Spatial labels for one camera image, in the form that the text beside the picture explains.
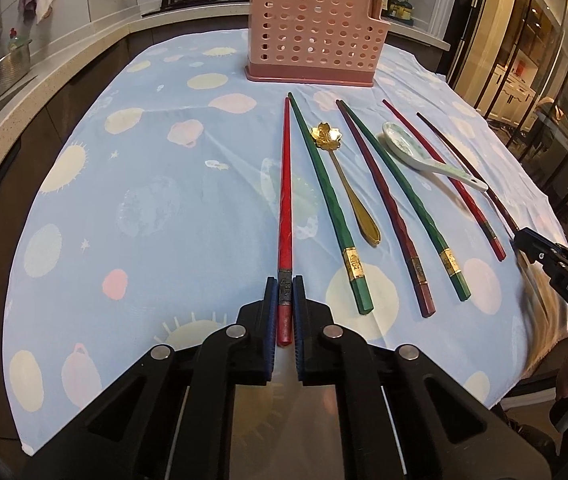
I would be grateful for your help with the black gas stove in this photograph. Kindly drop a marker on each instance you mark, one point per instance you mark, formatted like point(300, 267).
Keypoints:
point(198, 2)

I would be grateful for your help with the dark brown chopstick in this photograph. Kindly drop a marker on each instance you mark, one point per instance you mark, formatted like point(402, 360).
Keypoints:
point(445, 139)

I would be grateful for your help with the metal basin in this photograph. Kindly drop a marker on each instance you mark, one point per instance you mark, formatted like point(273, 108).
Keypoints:
point(3, 75)

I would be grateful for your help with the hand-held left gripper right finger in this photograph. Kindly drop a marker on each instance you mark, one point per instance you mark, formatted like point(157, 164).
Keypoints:
point(300, 332)

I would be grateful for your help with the bright red chopstick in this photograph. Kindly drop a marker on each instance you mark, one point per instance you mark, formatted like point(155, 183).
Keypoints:
point(284, 210)

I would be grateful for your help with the kitchen counter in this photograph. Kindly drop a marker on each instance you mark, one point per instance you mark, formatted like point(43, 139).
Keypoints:
point(63, 60)

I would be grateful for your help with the condiment jar set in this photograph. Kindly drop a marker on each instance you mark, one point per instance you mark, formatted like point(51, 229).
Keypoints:
point(401, 10)

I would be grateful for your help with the glass sliding door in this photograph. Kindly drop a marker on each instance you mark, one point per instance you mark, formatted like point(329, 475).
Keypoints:
point(539, 60)

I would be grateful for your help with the maroon chopstick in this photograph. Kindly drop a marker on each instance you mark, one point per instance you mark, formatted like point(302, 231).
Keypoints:
point(417, 267)

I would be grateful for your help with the red chopstick dark band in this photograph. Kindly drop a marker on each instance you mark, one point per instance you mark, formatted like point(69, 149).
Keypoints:
point(487, 230)

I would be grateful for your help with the gold flower spoon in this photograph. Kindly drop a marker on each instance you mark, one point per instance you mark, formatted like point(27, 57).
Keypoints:
point(370, 227)

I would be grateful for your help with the green chopstick gold band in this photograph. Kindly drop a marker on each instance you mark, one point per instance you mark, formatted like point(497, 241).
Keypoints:
point(324, 180)
point(451, 261)

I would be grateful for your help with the pink perforated utensil holder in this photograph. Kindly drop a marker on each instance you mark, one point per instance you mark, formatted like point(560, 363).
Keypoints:
point(314, 35)

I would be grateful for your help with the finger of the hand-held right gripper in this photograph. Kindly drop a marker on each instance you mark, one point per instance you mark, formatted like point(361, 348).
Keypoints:
point(531, 241)

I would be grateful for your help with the blue printed tablecloth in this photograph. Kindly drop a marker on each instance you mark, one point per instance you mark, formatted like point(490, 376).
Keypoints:
point(163, 185)

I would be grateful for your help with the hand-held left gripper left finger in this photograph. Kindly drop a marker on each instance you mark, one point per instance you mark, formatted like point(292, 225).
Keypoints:
point(270, 332)

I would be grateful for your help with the green dish soap bottle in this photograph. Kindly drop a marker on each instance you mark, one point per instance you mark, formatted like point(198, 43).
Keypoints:
point(16, 40)

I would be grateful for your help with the white ceramic spoon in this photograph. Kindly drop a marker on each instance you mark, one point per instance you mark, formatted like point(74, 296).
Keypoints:
point(399, 142)

